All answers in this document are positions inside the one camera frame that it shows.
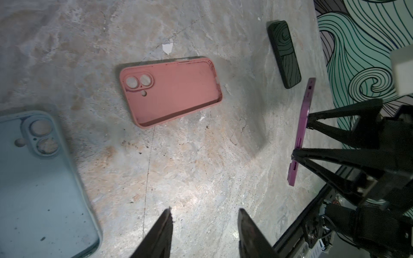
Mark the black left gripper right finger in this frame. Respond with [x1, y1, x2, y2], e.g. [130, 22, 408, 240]
[238, 208, 279, 258]

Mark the black phone case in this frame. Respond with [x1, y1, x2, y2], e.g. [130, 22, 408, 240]
[267, 20, 302, 89]

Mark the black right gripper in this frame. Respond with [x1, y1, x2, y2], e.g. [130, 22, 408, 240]
[291, 98, 413, 213]

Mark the light blue phone case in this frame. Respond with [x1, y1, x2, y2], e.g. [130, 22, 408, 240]
[1, 110, 103, 258]

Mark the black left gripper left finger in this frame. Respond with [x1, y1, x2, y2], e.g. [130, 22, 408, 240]
[130, 208, 173, 258]

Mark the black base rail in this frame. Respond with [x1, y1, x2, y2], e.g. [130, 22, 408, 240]
[273, 185, 360, 258]

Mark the black phone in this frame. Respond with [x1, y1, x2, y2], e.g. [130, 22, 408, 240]
[287, 77, 316, 187]

